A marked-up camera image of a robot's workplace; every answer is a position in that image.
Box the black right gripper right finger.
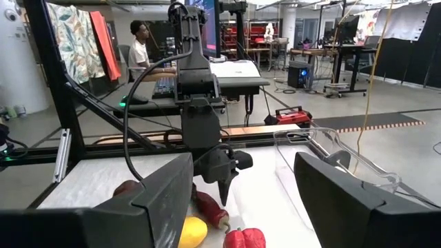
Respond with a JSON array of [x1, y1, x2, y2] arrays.
[[294, 151, 441, 248]]

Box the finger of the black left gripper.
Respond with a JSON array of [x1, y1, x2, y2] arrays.
[[217, 150, 254, 207]]

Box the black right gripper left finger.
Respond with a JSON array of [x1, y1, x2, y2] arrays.
[[0, 152, 194, 248]]

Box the dark red chili pepper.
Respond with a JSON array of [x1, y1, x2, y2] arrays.
[[192, 184, 231, 231]]

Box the dark red apple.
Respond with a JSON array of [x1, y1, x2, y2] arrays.
[[112, 179, 142, 198]]

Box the red bell pepper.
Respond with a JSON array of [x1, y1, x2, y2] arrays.
[[223, 227, 267, 248]]

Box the yellow lemon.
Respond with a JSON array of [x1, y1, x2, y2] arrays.
[[178, 216, 209, 248]]

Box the wooden table board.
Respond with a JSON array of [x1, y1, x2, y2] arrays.
[[92, 123, 300, 145]]

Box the clear plastic basket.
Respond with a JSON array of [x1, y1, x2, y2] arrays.
[[273, 127, 402, 194]]

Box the black office desk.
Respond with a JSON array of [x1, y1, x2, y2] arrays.
[[113, 76, 271, 118]]

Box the backlit computer keyboard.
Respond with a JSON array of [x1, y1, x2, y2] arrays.
[[152, 76, 176, 99]]

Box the red black tool case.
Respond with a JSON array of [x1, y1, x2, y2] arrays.
[[264, 105, 313, 127]]

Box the black mat striped edge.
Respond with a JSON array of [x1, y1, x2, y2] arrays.
[[312, 112, 427, 134]]

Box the black computer mouse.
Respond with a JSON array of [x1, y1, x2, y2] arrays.
[[120, 94, 150, 106]]

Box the black computer tower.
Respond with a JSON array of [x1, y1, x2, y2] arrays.
[[287, 61, 313, 90]]

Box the person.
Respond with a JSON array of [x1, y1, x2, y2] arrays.
[[127, 19, 177, 83]]

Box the black computer monitor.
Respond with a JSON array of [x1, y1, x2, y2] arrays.
[[185, 0, 221, 59]]

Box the grey office chair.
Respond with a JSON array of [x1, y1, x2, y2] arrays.
[[116, 43, 136, 83]]

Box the red storage shelving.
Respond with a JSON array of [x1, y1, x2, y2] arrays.
[[222, 20, 280, 48]]

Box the red cloth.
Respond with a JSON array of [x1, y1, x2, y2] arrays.
[[89, 10, 122, 82]]

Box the black partition curtain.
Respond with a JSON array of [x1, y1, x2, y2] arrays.
[[373, 3, 441, 89]]

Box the black standing desk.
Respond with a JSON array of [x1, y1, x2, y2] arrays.
[[322, 43, 378, 97]]

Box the floral patterned cloth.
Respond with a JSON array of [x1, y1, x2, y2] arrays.
[[46, 2, 106, 85]]

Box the silver aluminium bracket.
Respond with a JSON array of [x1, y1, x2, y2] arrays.
[[52, 129, 72, 183]]

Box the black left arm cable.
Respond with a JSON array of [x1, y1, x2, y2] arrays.
[[123, 41, 194, 182]]

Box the yellow hanging cable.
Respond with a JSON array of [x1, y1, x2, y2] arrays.
[[353, 0, 396, 173]]

